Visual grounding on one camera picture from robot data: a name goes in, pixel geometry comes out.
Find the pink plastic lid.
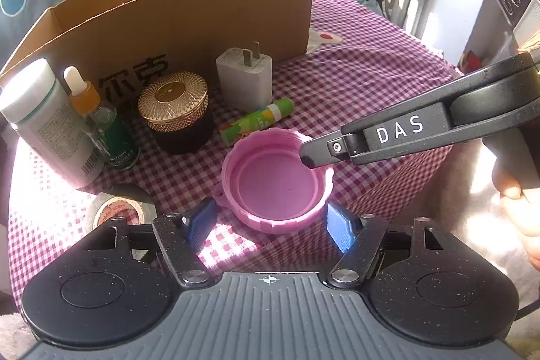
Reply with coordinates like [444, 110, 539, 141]
[212, 128, 334, 235]

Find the green glue stick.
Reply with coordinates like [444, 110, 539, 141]
[220, 98, 295, 146]

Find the tape roll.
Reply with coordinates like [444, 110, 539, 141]
[86, 183, 157, 232]

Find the green dropper bottle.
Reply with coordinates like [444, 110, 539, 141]
[63, 66, 140, 171]

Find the white power adapter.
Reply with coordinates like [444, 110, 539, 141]
[215, 41, 273, 113]

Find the gold lidded jar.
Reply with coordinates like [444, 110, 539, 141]
[137, 71, 214, 155]

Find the white pill bottle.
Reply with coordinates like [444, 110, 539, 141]
[1, 58, 104, 188]

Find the person's right hand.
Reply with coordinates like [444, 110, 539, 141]
[491, 159, 539, 271]

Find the brown cardboard box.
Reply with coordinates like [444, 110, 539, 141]
[1, 0, 312, 105]

